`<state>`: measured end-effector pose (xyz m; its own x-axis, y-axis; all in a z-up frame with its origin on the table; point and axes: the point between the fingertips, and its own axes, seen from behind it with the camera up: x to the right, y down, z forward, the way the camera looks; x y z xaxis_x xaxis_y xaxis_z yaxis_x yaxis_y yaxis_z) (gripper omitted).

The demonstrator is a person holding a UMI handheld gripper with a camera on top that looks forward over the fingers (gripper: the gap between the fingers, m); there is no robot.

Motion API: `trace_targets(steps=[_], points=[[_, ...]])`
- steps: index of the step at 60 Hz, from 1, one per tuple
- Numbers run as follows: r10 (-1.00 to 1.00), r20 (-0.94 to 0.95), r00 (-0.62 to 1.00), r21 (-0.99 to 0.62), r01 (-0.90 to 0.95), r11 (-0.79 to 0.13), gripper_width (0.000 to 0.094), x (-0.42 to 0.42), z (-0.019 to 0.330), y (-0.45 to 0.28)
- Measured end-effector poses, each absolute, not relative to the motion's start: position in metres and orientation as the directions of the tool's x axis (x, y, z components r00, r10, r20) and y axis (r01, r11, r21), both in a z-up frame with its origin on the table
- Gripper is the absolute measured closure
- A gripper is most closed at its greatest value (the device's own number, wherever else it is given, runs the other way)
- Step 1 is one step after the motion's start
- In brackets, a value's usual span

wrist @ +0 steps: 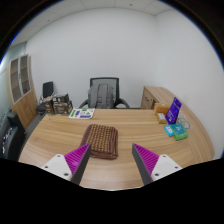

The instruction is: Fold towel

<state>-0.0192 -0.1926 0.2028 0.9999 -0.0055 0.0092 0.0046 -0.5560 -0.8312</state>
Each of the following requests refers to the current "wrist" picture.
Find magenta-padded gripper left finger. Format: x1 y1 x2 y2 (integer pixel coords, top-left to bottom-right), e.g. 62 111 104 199
40 142 92 186

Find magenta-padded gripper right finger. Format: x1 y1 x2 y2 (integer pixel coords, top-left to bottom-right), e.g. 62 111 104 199
131 143 184 186

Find brown patchwork patterned towel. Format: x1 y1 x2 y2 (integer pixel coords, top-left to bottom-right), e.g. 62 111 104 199
79 123 120 160

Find green packet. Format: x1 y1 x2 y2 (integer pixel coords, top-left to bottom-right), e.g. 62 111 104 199
173 130 189 141

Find blue packet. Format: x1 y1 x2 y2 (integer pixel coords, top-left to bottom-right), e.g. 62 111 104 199
163 124 175 137

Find teal packet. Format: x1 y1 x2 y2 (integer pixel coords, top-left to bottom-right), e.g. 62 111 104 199
170 123 187 135

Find small yellow box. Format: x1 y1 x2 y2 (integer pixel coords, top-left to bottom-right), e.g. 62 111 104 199
155 112 168 125

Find black leather armchair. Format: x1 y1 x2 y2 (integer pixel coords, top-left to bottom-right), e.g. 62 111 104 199
0 111 27 162

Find purple standing card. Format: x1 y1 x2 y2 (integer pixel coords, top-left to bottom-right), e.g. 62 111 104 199
164 96 183 126

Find green purple printed paper sheet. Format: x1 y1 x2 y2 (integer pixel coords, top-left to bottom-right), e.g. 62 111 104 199
68 107 96 120

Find orange box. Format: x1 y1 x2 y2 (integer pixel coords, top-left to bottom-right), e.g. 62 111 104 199
153 103 171 116

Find large brown cardboard box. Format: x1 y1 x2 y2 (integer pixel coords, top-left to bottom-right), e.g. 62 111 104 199
53 100 74 116

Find black printed cardboard box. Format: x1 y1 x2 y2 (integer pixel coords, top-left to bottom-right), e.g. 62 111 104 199
52 93 70 103

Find wooden cabinet with glass doors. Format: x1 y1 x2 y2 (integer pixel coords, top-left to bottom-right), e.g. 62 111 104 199
5 54 39 129

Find wooden side desk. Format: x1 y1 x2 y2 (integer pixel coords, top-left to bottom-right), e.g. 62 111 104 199
140 85 188 116

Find small black visitor chair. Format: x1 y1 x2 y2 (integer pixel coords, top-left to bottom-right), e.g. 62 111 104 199
35 81 55 116

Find grey backpack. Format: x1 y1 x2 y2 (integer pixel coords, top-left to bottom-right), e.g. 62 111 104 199
87 83 115 109

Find black mesh office chair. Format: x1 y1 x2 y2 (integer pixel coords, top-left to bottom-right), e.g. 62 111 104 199
78 77 131 110

